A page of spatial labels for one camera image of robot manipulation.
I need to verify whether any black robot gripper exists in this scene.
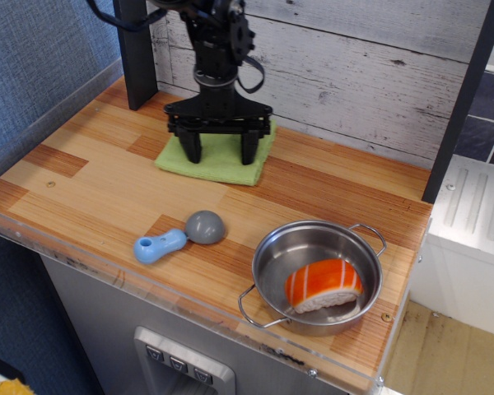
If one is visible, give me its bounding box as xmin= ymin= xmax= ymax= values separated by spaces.
xmin=164 ymin=84 xmax=272 ymax=165

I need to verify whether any blue handled grey scoop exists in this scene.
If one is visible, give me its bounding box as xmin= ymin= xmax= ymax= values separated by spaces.
xmin=133 ymin=210 xmax=226 ymax=264

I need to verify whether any green rag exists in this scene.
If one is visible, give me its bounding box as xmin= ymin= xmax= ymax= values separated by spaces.
xmin=155 ymin=120 xmax=277 ymax=186

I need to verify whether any stainless steel pot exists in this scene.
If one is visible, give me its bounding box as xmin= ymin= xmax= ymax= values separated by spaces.
xmin=251 ymin=220 xmax=387 ymax=337

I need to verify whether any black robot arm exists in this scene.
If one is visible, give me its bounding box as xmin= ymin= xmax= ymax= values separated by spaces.
xmin=88 ymin=1 xmax=273 ymax=165

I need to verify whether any dark right support post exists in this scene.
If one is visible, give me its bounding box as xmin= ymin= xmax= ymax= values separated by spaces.
xmin=422 ymin=0 xmax=494 ymax=204

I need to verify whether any grey dispenser button panel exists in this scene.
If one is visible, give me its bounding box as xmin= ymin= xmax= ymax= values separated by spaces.
xmin=133 ymin=326 xmax=236 ymax=394

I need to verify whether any white toy sink unit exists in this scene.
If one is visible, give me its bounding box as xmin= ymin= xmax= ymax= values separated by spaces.
xmin=410 ymin=156 xmax=494 ymax=334

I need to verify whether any clear acrylic edge guard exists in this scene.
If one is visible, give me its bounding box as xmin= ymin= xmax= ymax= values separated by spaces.
xmin=0 ymin=214 xmax=384 ymax=394

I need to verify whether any orange salmon sushi toy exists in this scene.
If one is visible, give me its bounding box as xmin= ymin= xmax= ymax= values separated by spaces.
xmin=284 ymin=258 xmax=364 ymax=314

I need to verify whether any yellow object at corner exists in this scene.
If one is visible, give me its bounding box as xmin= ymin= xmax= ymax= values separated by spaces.
xmin=0 ymin=379 xmax=35 ymax=395

